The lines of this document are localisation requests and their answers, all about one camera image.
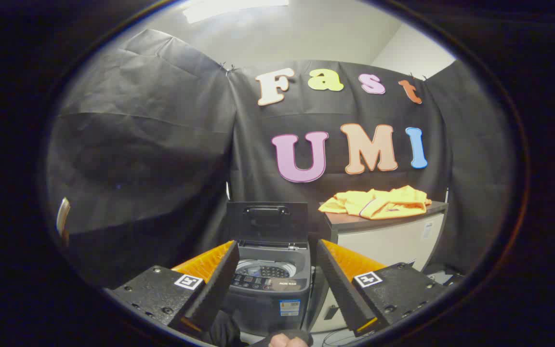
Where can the white cabinet with brown top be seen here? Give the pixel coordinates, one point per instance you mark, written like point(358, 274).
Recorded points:
point(393, 241)

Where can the yellow polo shirt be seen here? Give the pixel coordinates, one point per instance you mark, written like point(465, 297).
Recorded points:
point(388, 202)

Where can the grey washing machine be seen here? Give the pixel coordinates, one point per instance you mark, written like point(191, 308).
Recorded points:
point(268, 308)

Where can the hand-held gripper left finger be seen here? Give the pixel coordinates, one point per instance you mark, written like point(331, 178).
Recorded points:
point(217, 282)

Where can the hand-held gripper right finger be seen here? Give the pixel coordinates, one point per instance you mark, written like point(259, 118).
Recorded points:
point(340, 284)

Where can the black backdrop cloth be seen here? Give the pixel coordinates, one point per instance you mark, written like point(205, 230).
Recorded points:
point(162, 144)

